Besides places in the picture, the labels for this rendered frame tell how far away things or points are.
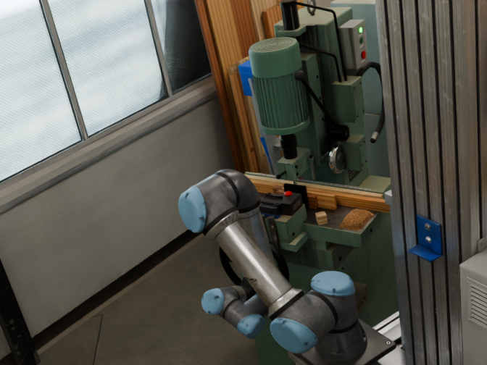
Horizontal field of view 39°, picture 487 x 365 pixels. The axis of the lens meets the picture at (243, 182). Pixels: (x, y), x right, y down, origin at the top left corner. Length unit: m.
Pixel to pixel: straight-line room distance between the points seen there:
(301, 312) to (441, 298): 0.36
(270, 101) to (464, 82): 1.07
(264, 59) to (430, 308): 1.00
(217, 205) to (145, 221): 2.13
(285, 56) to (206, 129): 1.89
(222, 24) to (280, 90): 1.63
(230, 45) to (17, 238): 1.59
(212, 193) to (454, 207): 0.64
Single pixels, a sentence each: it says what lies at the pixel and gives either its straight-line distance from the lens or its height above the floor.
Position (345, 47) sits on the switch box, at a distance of 2.62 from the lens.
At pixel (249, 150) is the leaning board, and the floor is 0.51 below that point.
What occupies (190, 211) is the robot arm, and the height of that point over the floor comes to 1.29.
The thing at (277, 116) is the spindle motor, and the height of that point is 1.27.
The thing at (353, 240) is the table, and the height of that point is 0.87.
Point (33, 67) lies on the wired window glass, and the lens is 3.50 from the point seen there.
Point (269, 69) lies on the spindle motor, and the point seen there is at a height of 1.45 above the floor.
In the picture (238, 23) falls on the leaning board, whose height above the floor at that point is 1.19.
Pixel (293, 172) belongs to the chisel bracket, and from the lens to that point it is 2.55.
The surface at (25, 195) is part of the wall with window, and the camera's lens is 3.47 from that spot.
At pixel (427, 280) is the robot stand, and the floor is 1.09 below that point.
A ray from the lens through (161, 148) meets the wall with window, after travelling 3.96.
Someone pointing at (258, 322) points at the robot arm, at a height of 0.90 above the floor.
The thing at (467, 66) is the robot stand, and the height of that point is 1.68.
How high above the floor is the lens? 2.17
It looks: 27 degrees down
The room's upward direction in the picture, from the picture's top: 11 degrees counter-clockwise
